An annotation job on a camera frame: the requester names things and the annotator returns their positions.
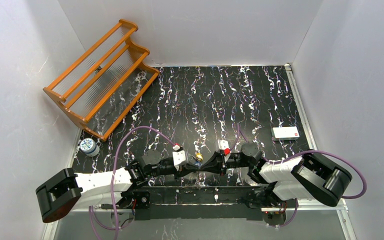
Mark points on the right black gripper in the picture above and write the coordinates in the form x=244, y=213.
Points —
x=220, y=163

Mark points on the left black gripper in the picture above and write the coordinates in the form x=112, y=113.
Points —
x=185, y=165

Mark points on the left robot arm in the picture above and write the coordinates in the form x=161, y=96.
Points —
x=86, y=188

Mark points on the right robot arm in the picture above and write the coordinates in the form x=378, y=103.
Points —
x=307, y=175

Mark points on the yellow key tag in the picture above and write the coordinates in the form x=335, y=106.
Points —
x=199, y=157

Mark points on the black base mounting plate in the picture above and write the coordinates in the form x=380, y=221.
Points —
x=253, y=203

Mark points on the white box red label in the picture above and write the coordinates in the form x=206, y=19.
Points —
x=285, y=133

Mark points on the small patterned round jar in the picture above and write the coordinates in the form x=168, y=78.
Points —
x=89, y=147

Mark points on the orange wooden rack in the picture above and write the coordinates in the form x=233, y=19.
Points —
x=100, y=88

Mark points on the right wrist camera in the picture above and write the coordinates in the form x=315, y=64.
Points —
x=222, y=148

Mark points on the aluminium frame rail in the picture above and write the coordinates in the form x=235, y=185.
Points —
x=173, y=202

